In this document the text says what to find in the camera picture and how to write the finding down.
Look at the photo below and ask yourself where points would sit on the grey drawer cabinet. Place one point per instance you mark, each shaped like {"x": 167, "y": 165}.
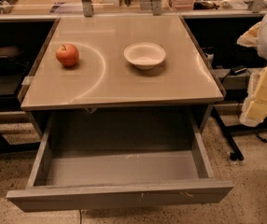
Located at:
{"x": 103, "y": 78}

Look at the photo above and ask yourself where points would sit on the black side table left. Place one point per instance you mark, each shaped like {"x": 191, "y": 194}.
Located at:
{"x": 16, "y": 63}

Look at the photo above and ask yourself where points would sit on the grey top drawer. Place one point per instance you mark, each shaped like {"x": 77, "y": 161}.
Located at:
{"x": 120, "y": 158}

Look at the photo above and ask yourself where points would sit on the black power adapter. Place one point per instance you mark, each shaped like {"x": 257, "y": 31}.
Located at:
{"x": 238, "y": 70}

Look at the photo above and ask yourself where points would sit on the red apple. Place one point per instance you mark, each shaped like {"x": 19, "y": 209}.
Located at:
{"x": 67, "y": 55}

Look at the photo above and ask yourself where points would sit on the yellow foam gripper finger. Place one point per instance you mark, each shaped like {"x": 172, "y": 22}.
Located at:
{"x": 254, "y": 109}
{"x": 249, "y": 39}

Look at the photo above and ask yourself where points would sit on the metal frame post left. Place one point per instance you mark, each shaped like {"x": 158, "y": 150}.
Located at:
{"x": 87, "y": 8}

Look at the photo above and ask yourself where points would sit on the white paper bowl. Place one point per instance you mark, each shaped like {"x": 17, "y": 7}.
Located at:
{"x": 144, "y": 55}

